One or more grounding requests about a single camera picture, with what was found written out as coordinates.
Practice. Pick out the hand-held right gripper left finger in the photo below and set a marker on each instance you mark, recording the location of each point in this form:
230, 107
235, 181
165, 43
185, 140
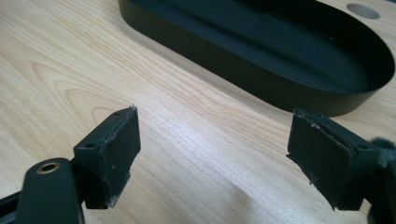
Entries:
112, 158

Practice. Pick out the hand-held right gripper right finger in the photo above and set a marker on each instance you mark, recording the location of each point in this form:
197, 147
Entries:
323, 155

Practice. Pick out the black oval metal tray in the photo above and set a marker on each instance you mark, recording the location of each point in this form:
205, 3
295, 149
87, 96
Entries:
280, 56

